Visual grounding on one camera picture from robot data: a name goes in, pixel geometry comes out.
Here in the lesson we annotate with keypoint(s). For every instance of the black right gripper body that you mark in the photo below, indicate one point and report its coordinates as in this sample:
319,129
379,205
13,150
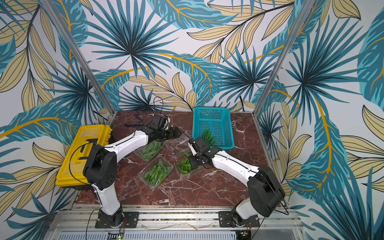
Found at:
198,159

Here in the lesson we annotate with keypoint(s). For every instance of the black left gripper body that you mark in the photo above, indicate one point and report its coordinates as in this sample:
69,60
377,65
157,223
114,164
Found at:
167,134

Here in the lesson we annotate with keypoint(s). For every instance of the clear clamshell pepper container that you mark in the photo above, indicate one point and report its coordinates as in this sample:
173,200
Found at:
155,172
149,151

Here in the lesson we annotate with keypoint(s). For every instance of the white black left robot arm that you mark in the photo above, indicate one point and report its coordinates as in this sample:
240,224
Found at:
101,166

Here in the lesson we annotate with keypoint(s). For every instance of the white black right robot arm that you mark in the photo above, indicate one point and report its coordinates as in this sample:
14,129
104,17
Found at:
264,189

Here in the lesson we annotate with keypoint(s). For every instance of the green peppers in basket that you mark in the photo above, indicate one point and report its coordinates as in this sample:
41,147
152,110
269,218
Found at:
208,138

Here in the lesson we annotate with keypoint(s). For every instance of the teal perforated plastic basket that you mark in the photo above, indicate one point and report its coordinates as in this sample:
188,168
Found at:
218,122

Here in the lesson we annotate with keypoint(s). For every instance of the white vented front panel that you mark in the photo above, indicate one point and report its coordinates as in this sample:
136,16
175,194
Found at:
149,235

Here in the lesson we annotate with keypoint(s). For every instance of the yellow plastic toolbox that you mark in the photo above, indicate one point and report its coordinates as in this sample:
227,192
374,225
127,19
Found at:
71,172

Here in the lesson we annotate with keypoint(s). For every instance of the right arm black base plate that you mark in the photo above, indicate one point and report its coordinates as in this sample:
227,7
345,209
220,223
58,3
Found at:
230,219

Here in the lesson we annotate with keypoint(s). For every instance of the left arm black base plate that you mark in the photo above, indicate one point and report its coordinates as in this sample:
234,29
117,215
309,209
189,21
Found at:
118,220

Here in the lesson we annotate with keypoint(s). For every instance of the left aluminium frame post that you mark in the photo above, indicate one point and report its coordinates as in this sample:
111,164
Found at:
59,22

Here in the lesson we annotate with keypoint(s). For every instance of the aluminium frame post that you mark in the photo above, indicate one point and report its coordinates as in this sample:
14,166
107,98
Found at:
298,23
59,22

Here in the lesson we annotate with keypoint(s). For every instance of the right aluminium frame post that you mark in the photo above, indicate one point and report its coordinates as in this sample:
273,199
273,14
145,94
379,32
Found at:
298,23

